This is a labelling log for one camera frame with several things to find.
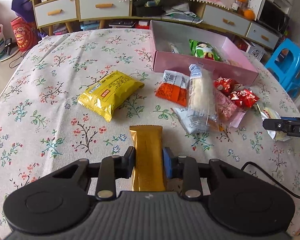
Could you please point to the wooden cabinet with drawers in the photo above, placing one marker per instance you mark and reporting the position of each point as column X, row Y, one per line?
column 198, row 14

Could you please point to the silver foil snack packet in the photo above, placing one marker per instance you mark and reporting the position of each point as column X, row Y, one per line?
column 271, row 122

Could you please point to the purple plush toy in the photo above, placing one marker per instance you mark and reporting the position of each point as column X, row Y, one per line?
column 24, row 9

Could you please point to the pink snack packet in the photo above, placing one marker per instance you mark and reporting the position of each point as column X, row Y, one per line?
column 228, row 112

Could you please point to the pink cardboard box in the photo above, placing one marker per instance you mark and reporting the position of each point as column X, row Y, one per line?
column 234, row 64

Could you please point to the floral tablecloth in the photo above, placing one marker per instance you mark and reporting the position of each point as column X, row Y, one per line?
column 43, row 128

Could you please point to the red paper bag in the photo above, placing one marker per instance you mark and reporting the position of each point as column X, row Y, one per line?
column 26, row 34

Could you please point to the red candy packet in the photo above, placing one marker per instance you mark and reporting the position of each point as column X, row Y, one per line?
column 225, row 85
column 244, row 99

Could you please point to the white patterned box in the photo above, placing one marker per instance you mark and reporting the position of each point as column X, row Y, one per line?
column 253, row 49

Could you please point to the green cartoon snack bag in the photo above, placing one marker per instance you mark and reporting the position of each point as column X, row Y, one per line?
column 204, row 50

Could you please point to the gold snack bar packet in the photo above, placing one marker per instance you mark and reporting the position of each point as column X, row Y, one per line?
column 149, row 175

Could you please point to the white blue snack packet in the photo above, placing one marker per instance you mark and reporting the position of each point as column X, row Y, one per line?
column 194, row 123

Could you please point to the blue plastic stool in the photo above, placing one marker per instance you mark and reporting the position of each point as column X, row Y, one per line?
column 284, row 65

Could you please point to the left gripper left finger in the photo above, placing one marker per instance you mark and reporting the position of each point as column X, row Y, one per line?
column 113, row 168

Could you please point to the orange white snack packet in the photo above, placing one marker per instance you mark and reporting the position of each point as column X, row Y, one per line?
column 174, row 87

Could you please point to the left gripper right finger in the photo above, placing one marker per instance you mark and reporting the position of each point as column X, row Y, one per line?
column 185, row 169

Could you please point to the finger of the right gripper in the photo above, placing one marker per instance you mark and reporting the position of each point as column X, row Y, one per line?
column 291, row 126

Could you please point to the black box on shelf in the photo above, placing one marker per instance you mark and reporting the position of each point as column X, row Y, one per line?
column 147, row 8

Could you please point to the yellow snack bag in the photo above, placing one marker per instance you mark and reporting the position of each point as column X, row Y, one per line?
column 109, row 93

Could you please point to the white rice cake packet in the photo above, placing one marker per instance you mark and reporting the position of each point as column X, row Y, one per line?
column 175, row 48

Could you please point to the white microwave oven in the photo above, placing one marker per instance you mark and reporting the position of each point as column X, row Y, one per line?
column 270, row 15

